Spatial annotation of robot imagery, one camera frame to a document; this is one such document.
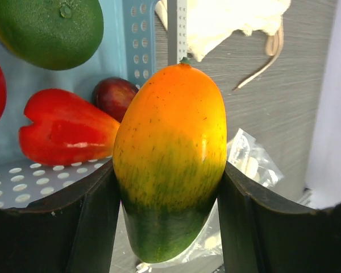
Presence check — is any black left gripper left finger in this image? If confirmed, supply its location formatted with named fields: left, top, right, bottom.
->
left=0, top=162, right=120, bottom=272

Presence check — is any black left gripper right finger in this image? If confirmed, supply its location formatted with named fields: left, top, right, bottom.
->
left=218, top=164, right=341, bottom=273

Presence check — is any clear zip top bag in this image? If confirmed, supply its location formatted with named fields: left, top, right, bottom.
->
left=136, top=129, right=284, bottom=272

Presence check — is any fake red pear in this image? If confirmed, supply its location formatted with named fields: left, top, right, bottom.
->
left=18, top=89, right=120, bottom=166

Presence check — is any fake green orange mango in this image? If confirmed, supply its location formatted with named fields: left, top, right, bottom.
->
left=113, top=57, right=227, bottom=263

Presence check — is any fake dark purple plum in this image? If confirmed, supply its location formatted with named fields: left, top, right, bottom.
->
left=92, top=77, right=139, bottom=123

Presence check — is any fake yellow lemon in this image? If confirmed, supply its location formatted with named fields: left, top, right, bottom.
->
left=0, top=0, right=104, bottom=71

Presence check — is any light blue perforated basket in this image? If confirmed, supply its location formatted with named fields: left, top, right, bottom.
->
left=0, top=1, right=156, bottom=209

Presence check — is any beige drawstring cloth bag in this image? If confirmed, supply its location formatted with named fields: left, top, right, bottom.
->
left=155, top=0, right=291, bottom=89

